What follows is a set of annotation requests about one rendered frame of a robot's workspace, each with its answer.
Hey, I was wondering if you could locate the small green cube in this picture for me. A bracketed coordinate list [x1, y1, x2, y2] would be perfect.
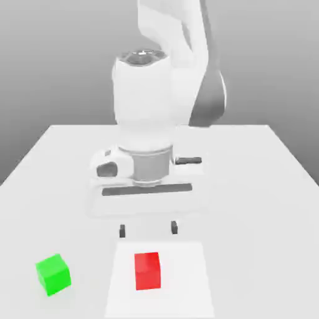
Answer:
[35, 253, 72, 297]

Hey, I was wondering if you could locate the small red cube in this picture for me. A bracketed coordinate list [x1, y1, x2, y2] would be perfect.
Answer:
[133, 252, 162, 292]

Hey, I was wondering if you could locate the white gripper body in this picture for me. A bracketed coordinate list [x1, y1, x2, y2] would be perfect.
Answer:
[85, 177, 208, 219]

